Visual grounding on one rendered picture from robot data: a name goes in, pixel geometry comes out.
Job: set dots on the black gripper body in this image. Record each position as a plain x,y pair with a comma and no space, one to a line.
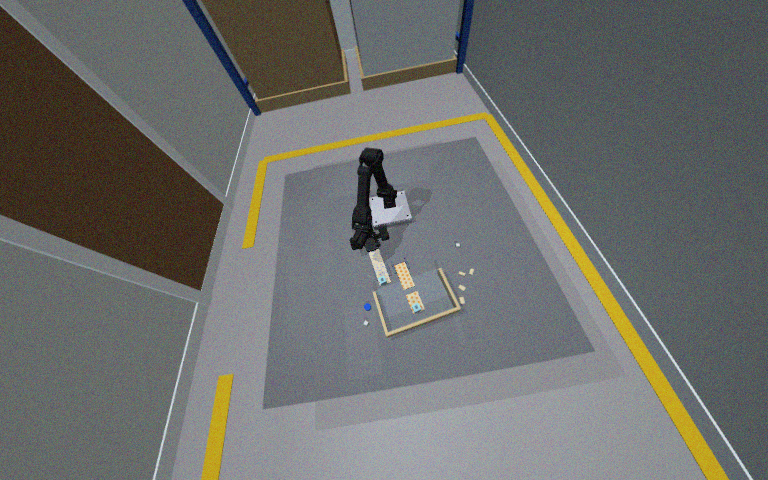
383,234

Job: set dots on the beige strip with blue dots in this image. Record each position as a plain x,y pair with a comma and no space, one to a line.
379,265

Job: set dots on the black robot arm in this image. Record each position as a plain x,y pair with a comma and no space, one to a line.
372,157

